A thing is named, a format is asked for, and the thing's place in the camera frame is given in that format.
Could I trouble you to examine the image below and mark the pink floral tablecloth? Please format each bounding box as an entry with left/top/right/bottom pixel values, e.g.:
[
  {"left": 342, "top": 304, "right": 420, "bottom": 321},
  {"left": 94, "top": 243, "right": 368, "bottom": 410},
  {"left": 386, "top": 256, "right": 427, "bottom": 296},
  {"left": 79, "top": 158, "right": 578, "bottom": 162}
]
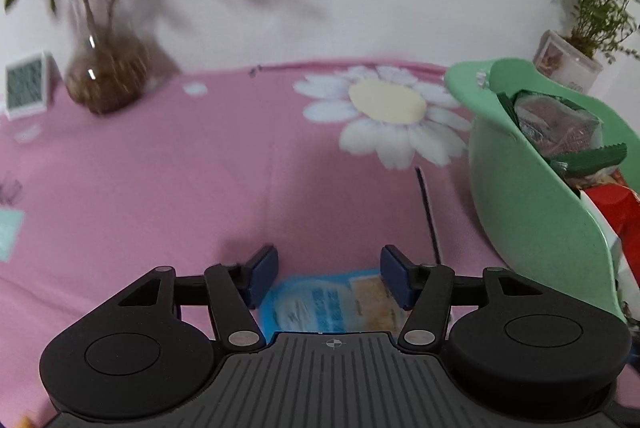
[{"left": 0, "top": 58, "right": 640, "bottom": 428}]

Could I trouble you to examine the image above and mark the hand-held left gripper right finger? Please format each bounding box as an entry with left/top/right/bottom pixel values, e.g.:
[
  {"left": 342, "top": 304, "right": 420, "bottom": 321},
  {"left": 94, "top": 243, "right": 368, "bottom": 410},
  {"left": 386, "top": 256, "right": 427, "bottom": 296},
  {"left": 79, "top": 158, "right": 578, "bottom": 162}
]
[{"left": 381, "top": 245, "right": 543, "bottom": 353}]

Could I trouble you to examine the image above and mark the white digital clock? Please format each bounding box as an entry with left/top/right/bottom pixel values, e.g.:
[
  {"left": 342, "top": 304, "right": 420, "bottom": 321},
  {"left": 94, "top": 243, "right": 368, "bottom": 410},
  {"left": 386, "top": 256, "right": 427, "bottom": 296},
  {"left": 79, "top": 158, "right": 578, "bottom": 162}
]
[{"left": 4, "top": 50, "right": 63, "bottom": 121}]

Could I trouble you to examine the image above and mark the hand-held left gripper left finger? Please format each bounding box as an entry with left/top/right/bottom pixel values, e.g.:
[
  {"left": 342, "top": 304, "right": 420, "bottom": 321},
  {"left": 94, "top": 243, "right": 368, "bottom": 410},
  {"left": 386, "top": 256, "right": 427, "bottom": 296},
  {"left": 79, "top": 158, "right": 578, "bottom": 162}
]
[{"left": 118, "top": 245, "right": 278, "bottom": 351}]

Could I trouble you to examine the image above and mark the plant in white pot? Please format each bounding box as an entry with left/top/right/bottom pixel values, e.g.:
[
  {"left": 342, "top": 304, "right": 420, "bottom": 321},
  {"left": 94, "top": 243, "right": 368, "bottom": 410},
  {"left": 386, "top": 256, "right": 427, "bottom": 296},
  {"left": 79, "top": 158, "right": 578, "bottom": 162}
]
[{"left": 532, "top": 0, "right": 640, "bottom": 95}]

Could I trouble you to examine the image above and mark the white blue snack packet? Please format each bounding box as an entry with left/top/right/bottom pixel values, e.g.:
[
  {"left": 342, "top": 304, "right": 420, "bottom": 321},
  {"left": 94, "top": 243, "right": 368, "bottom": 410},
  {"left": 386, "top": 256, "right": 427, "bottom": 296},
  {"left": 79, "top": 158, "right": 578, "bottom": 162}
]
[{"left": 257, "top": 269, "right": 412, "bottom": 343}]

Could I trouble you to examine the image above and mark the green clear snack packet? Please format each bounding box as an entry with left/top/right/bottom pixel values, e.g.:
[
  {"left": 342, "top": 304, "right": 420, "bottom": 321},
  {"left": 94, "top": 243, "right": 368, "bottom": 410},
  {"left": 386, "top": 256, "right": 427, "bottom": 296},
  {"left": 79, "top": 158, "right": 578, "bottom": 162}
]
[{"left": 497, "top": 90, "right": 628, "bottom": 174}]

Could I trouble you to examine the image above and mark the green plastic bowl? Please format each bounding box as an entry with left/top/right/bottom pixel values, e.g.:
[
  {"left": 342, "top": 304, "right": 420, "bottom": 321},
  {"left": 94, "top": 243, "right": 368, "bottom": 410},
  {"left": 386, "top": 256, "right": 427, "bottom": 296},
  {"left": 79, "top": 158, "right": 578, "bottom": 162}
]
[{"left": 444, "top": 58, "right": 640, "bottom": 324}]

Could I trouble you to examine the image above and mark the red packet gold flower print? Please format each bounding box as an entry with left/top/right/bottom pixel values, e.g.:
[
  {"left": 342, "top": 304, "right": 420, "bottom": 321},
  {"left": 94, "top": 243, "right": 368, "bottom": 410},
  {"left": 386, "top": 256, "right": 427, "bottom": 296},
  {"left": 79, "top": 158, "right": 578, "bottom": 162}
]
[{"left": 582, "top": 184, "right": 640, "bottom": 289}]

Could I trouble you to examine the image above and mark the plant in glass vase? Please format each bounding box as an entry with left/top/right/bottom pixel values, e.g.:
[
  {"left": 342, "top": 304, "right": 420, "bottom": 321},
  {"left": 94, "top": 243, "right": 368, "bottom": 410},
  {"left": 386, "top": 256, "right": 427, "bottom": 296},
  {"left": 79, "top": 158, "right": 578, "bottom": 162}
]
[{"left": 0, "top": 0, "right": 296, "bottom": 115}]

